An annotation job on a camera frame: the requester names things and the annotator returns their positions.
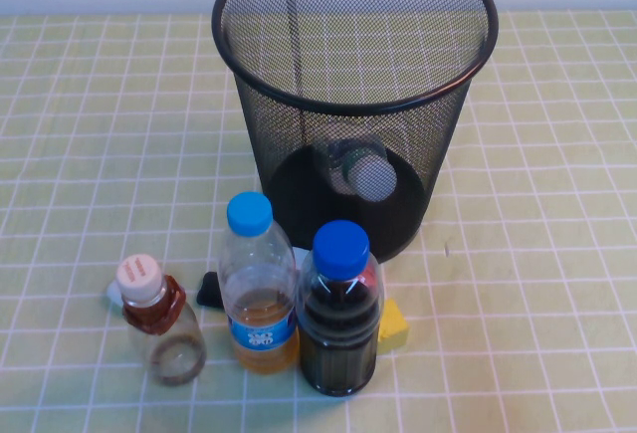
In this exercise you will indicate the green label clear bottle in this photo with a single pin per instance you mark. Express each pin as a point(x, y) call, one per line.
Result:
point(370, 176)

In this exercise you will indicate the brown label clear bottle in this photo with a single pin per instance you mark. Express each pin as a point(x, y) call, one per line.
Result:
point(149, 313)

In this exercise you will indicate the black mesh wastebasket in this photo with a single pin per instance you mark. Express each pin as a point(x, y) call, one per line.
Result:
point(348, 119)

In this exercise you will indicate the orange liquid bottle blue label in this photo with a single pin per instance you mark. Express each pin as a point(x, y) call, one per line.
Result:
point(259, 274)

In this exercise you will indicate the dark cola bottle blue cap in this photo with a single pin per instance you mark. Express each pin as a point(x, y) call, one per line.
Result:
point(338, 333)

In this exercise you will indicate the small black object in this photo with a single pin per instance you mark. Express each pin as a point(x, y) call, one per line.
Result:
point(206, 293)

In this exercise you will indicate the yellow block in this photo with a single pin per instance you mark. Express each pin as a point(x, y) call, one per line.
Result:
point(393, 326)

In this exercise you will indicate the green checked tablecloth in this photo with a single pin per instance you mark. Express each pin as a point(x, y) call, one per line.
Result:
point(99, 154)

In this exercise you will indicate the white earbud case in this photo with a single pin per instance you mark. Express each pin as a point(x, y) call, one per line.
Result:
point(112, 295)

